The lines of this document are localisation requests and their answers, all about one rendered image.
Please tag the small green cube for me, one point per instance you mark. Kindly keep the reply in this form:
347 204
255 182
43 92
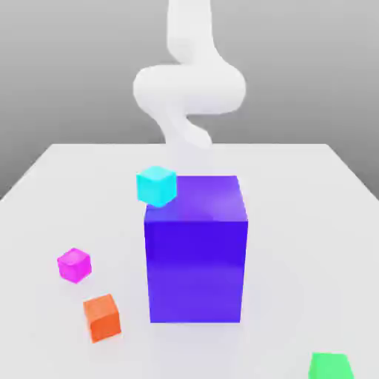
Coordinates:
330 367

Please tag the small magenta cube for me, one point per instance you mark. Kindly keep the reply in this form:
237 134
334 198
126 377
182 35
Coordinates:
74 265

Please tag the small cyan cube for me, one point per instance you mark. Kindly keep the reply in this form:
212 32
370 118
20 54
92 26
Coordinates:
156 186

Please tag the small orange cube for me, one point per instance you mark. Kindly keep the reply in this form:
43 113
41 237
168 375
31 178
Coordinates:
102 318

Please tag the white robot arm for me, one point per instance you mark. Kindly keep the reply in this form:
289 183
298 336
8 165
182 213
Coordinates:
189 88

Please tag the large blue box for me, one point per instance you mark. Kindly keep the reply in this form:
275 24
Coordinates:
196 266

